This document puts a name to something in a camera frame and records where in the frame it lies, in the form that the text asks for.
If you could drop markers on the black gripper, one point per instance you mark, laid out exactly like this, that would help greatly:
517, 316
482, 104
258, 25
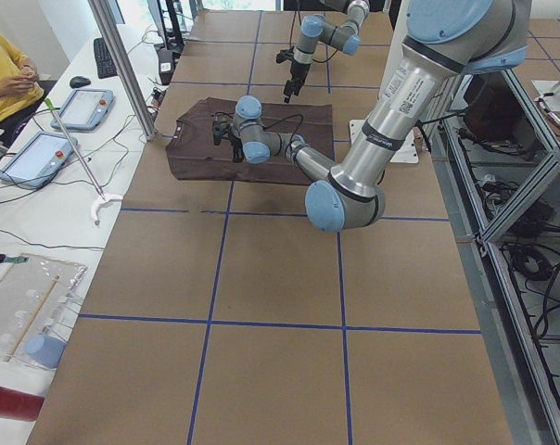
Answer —
299, 71
236, 146

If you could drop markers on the dark brown t-shirt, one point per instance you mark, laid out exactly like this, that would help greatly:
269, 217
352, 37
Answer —
282, 144

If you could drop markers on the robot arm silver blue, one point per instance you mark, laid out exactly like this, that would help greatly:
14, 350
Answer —
316, 29
444, 39

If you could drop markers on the reacher grabber stick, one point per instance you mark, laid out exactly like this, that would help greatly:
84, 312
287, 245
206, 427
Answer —
103, 197

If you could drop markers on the far teach pendant tablet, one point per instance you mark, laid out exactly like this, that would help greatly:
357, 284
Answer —
85, 109

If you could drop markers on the teach pendant tablet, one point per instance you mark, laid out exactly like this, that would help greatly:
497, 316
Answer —
85, 109
38, 162

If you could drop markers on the black keyboard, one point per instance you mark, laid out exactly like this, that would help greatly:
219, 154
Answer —
105, 65

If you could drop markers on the black computer mouse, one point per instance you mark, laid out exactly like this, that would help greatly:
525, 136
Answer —
79, 82

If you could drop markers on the near teach pendant tablet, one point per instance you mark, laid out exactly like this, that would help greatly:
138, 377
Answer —
38, 162

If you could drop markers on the black control box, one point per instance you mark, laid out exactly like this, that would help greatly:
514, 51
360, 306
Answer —
493, 109

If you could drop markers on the wooden stick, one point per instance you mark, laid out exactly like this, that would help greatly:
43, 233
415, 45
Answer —
31, 318

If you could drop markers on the person in yellow shirt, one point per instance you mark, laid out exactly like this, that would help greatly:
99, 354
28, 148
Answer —
20, 90

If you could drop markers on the green band smartwatch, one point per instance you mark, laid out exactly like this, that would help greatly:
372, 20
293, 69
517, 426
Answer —
13, 260

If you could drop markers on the clear plastic bag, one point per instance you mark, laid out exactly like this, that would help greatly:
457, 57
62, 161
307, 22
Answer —
22, 285

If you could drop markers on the blue plastic cup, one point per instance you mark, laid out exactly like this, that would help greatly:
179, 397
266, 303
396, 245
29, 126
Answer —
45, 350

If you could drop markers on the red cylinder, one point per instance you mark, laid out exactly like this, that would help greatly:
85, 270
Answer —
18, 405

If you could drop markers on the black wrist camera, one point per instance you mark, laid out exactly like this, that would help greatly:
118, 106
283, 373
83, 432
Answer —
284, 55
220, 128

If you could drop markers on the aluminium frame post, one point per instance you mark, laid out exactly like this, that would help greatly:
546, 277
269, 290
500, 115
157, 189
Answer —
108, 28

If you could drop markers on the aluminium frame rack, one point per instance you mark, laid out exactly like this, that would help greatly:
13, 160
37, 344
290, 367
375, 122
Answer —
509, 193

